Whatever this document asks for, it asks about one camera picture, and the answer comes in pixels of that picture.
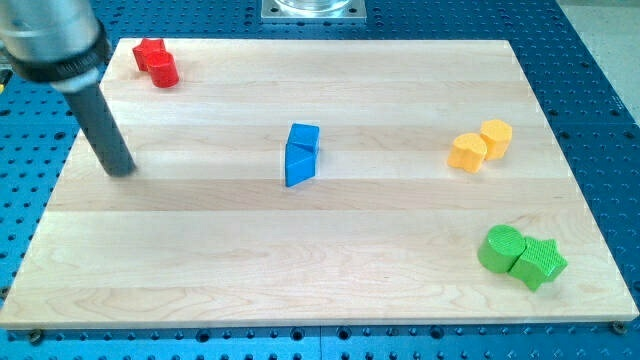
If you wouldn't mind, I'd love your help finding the red star block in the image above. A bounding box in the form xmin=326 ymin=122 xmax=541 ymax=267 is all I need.
xmin=132 ymin=38 xmax=165 ymax=72

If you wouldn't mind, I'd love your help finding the light wooden board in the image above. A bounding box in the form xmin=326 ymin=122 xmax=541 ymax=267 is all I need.
xmin=1 ymin=38 xmax=638 ymax=330

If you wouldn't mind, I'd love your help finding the red cylinder block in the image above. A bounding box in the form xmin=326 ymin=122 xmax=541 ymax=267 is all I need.
xmin=147 ymin=51 xmax=179 ymax=88

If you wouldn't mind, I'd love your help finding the right board corner screw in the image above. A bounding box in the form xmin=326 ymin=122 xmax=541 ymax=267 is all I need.
xmin=610 ymin=321 xmax=627 ymax=335

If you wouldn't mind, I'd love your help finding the board corner screw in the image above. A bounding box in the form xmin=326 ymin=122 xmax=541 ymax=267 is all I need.
xmin=610 ymin=321 xmax=627 ymax=335
xmin=26 ymin=329 xmax=44 ymax=346

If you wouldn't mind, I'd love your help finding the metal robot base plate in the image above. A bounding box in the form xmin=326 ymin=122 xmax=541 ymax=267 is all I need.
xmin=260 ymin=0 xmax=367 ymax=24

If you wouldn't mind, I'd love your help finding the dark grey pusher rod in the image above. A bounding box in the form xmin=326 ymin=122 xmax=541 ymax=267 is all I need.
xmin=63 ymin=83 xmax=135 ymax=177

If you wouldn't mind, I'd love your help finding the left board corner screw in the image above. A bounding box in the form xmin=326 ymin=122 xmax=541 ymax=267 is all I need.
xmin=26 ymin=329 xmax=44 ymax=346

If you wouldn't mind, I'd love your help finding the green cylinder block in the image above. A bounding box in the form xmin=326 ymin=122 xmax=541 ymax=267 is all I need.
xmin=477 ymin=224 xmax=526 ymax=273

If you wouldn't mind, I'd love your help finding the yellow heart block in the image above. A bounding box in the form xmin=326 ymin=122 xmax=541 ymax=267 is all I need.
xmin=447 ymin=133 xmax=488 ymax=173

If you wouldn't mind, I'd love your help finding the blue triangular block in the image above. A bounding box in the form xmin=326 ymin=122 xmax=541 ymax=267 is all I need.
xmin=285 ymin=144 xmax=317 ymax=187

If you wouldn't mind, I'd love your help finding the yellow hexagon block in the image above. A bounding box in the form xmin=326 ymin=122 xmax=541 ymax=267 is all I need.
xmin=480 ymin=119 xmax=513 ymax=160

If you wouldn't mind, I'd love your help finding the blue cube block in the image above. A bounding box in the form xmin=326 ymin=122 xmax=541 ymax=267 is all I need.
xmin=287 ymin=123 xmax=320 ymax=154

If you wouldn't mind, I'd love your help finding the green star block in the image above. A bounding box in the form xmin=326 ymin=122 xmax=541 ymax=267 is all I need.
xmin=508 ymin=236 xmax=568 ymax=292

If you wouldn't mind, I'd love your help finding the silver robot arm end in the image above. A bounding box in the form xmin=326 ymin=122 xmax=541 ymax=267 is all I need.
xmin=1 ymin=0 xmax=111 ymax=93

